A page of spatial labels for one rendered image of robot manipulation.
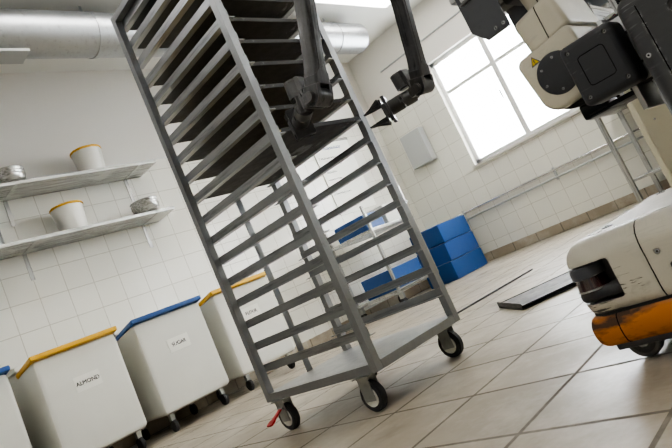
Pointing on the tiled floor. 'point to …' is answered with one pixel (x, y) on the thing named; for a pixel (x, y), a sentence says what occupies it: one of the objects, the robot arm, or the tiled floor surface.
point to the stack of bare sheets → (539, 293)
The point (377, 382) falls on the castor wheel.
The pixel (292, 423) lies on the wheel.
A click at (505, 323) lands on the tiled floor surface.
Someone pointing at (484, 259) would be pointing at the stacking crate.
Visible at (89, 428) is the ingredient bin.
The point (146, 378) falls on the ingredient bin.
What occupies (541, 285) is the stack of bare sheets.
